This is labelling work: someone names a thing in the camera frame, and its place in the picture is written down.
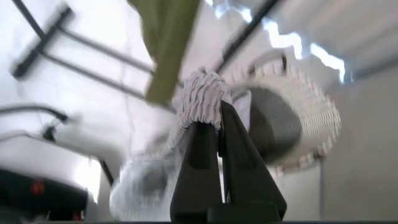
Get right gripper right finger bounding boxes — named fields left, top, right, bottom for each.
left=217, top=100, right=288, bottom=222

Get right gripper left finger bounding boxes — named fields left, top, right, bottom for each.
left=169, top=121, right=225, bottom=222

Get pale grey shorts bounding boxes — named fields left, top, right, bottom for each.
left=108, top=68, right=252, bottom=222

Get green long-sleeved shirt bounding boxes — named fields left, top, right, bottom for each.
left=127, top=0, right=201, bottom=105

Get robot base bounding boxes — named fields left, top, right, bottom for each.
left=0, top=116, right=131, bottom=222

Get white laundry basket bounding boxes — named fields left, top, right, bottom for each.
left=217, top=51, right=343, bottom=175

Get black clothes rack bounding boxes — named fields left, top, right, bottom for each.
left=11, top=0, right=280, bottom=114

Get white curtain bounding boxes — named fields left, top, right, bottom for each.
left=205, top=0, right=398, bottom=82

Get black cable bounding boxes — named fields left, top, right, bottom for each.
left=0, top=104, right=70, bottom=123

